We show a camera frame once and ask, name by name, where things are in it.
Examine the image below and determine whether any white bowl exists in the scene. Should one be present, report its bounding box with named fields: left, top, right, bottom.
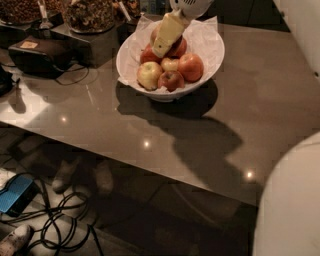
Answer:
left=115, top=17, right=226, bottom=103

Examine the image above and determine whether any bowl of brown nuts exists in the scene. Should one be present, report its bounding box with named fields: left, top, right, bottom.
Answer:
left=0, top=0, right=61, bottom=25

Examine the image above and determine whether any yellow green apple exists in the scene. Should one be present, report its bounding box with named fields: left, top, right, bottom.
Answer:
left=137, top=61, right=163, bottom=91

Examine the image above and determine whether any blue foot pedal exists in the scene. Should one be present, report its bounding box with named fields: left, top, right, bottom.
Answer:
left=0, top=175, right=36, bottom=217

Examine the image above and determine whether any small jar with spoon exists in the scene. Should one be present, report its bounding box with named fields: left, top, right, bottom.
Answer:
left=112, top=0, right=141, bottom=25

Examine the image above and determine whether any red apple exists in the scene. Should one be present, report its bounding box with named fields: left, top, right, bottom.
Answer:
left=150, top=26, right=186, bottom=57
left=178, top=53, right=204, bottom=82
left=158, top=71, right=185, bottom=92
left=140, top=44, right=162, bottom=64

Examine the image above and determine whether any black floor cable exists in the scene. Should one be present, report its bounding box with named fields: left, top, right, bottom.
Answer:
left=0, top=173, right=105, bottom=256

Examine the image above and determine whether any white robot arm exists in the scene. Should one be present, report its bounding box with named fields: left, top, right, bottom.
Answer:
left=156, top=0, right=320, bottom=256

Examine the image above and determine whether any white paper bowl liner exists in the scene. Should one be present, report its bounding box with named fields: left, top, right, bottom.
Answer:
left=117, top=15, right=220, bottom=94

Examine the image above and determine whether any metal serving scoop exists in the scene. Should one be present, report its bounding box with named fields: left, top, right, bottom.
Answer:
left=37, top=0, right=53, bottom=30

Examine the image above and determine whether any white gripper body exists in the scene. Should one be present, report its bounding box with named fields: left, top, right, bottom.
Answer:
left=170, top=0, right=214, bottom=21

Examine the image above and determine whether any white shoe lower left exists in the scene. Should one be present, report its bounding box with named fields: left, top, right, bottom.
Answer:
left=0, top=224, right=32, bottom=256

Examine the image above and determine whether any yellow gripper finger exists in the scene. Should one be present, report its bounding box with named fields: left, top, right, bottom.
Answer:
left=152, top=10, right=189, bottom=58

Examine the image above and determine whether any hidden pale apple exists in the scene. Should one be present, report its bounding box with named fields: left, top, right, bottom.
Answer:
left=161, top=57, right=179, bottom=71

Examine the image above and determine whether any glass jar of granola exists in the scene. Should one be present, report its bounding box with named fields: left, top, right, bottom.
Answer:
left=62, top=0, right=114, bottom=34

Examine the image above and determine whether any black riser box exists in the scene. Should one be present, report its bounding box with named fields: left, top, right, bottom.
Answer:
left=52, top=24, right=120, bottom=68

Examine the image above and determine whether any black headset device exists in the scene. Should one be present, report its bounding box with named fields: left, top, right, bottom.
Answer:
left=8, top=36, right=74, bottom=79

